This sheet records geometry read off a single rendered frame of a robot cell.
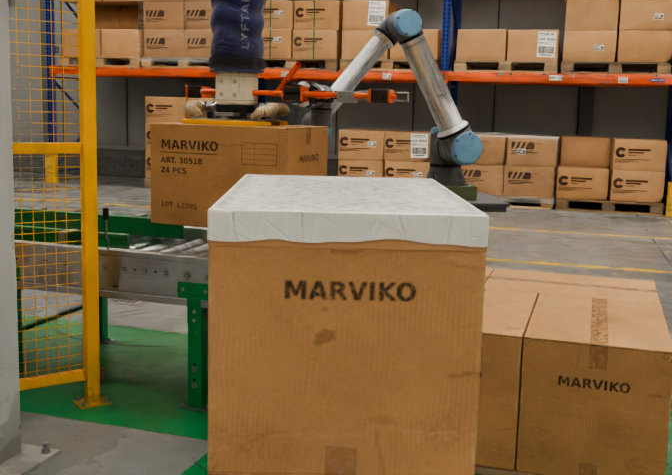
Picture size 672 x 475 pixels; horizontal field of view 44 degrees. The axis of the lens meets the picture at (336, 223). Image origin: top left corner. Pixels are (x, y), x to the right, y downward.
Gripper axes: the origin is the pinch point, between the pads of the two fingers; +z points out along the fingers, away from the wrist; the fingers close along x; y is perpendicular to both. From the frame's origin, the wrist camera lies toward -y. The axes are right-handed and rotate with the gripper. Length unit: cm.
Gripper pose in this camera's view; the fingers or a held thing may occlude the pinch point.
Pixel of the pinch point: (301, 94)
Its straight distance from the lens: 334.2
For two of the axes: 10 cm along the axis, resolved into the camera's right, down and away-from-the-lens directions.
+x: 0.3, -9.9, -1.4
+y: -9.5, -0.7, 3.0
